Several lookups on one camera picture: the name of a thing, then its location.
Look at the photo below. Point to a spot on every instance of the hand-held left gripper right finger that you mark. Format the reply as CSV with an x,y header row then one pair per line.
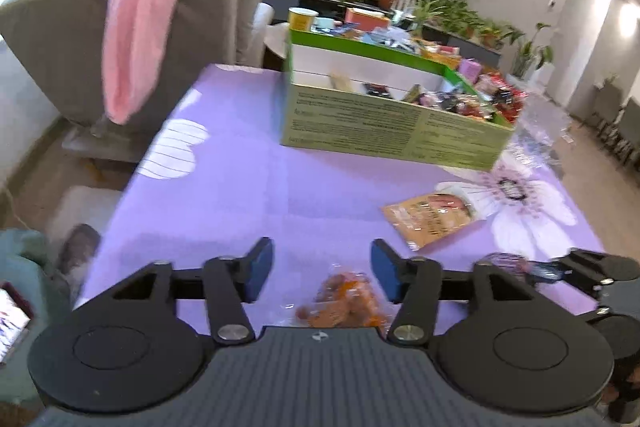
x,y
387,269

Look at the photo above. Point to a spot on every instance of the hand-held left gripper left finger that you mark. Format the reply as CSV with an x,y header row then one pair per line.
x,y
257,269

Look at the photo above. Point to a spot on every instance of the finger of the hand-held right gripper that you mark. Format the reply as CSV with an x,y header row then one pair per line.
x,y
602,314
545,273

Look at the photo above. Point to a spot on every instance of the dark purple snack packet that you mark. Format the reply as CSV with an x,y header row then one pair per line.
x,y
505,264

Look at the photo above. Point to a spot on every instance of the clear packet of orange snacks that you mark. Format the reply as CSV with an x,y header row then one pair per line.
x,y
340,302

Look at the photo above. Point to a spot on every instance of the green white cardboard box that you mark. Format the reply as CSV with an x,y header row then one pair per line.
x,y
375,127

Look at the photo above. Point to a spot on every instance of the brown stick snack packet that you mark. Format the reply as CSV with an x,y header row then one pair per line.
x,y
341,83

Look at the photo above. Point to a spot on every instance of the heap of snacks in box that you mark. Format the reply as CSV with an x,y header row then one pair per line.
x,y
450,102

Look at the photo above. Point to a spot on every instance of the orange packet with face print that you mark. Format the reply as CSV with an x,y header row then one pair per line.
x,y
430,219

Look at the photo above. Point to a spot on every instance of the purple floral tablecloth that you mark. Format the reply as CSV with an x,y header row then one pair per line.
x,y
250,192

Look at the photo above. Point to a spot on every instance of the clear plastic bag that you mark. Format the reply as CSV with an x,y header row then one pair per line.
x,y
542,122

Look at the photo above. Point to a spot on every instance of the grey dining chair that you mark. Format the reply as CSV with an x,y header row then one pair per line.
x,y
625,132
606,102

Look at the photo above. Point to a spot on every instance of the grey slipper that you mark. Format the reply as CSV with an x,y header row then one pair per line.
x,y
80,249

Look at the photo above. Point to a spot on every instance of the purple box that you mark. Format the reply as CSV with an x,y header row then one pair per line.
x,y
469,69

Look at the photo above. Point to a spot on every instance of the tall leafy plant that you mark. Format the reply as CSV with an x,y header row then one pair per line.
x,y
532,52

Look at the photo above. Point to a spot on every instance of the round white table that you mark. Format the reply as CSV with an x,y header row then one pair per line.
x,y
275,44

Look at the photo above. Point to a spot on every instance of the person's green clothed leg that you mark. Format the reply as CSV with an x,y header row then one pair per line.
x,y
30,267

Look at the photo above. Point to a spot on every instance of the orange tissue box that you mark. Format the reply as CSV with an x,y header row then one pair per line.
x,y
365,21

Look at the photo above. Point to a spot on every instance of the smartphone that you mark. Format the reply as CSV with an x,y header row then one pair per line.
x,y
12,322

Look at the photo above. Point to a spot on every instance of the yellow can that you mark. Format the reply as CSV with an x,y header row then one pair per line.
x,y
302,21

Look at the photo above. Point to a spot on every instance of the glass vase with plant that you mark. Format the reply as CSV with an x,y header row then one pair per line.
x,y
430,9

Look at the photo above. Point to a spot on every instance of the small white picket fence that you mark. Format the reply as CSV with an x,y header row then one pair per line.
x,y
404,6

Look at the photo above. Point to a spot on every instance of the pink cloth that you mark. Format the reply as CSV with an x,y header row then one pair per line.
x,y
140,32

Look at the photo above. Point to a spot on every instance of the grey sofa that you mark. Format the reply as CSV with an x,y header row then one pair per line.
x,y
55,32

